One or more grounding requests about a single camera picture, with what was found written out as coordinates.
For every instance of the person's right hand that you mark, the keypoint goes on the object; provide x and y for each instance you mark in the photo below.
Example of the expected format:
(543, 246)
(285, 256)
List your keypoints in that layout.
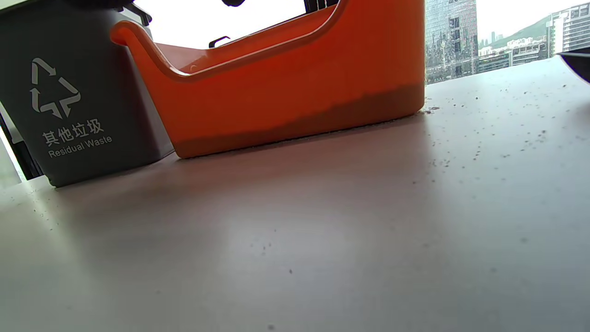
(233, 2)

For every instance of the black slotted litter scoop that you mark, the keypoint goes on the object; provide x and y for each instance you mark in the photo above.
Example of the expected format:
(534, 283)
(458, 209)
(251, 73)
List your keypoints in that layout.
(578, 64)

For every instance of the orange plastic litter box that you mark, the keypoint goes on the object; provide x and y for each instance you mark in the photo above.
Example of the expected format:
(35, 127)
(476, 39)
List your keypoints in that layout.
(299, 92)

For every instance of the grey plastic trash bin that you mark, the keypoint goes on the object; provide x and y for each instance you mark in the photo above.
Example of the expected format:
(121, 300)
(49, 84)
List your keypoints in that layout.
(69, 101)

